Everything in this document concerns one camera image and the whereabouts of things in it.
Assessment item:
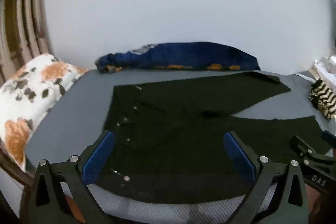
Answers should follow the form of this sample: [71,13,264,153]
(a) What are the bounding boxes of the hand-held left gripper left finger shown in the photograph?
[20,130,116,224]

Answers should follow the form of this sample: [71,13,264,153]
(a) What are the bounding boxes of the floral white orange pillow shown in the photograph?
[0,53,89,172]

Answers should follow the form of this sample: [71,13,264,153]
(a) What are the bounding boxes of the dark blue patterned blanket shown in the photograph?
[94,42,261,74]

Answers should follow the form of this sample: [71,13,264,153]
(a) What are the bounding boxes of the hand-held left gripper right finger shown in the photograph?
[223,131,315,224]

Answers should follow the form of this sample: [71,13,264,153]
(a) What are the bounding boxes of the white crumpled cloth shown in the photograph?
[313,55,336,84]

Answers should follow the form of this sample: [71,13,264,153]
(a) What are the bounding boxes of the black pants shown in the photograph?
[101,70,332,205]

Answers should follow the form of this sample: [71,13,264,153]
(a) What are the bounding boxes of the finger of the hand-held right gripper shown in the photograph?
[322,131,336,147]
[290,135,320,160]

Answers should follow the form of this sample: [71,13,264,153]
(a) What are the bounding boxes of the white strap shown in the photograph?
[292,73,317,83]

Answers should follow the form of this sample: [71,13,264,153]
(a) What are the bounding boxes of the black cream striped knit cloth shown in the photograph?
[309,79,336,120]

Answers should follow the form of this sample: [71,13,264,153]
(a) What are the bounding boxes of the brown striped curtain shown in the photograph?
[0,0,55,89]

